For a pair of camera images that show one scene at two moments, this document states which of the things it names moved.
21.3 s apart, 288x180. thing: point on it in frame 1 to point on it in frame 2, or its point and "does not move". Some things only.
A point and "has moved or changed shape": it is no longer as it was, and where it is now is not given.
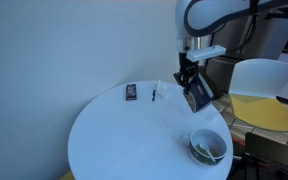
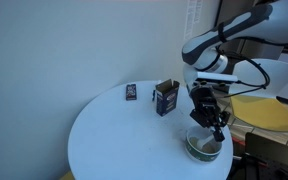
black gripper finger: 187,87 to 218,135
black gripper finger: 180,78 to 224,118
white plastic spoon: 206,147 to 203,142
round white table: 145,131 does not move
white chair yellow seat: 254,87 does not move
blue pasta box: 197,94 has moved or changed shape
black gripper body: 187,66 to 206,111
